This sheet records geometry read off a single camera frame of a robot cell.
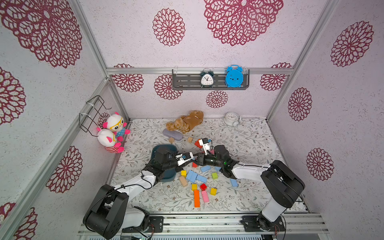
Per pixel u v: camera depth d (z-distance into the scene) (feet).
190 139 3.48
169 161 2.35
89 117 2.45
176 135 3.48
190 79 3.04
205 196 2.74
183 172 2.95
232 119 3.83
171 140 3.48
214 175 2.88
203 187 2.78
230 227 2.41
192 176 2.94
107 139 2.73
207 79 2.95
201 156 2.45
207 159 2.46
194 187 2.80
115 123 3.08
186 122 3.48
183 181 2.85
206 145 2.56
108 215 1.35
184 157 2.25
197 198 2.67
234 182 2.87
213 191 2.71
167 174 2.82
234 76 2.96
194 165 3.11
